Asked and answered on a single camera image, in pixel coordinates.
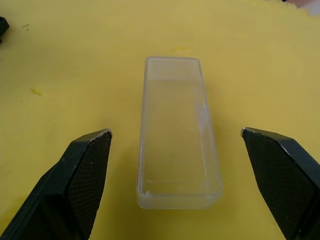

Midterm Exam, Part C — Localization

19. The clear plastic fuse box cover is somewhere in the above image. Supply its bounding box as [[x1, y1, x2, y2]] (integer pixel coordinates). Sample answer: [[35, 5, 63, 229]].
[[136, 56, 224, 210]]

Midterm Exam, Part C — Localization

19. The black fuse box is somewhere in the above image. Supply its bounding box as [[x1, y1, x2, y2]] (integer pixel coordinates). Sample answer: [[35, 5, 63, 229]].
[[0, 16, 10, 45]]

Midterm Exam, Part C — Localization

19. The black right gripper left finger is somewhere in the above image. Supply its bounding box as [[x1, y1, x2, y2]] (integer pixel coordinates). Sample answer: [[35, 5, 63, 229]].
[[0, 128, 113, 240]]

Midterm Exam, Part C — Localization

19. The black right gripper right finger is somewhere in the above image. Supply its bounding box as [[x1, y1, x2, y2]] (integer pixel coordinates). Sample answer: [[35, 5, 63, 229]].
[[240, 126, 320, 240]]

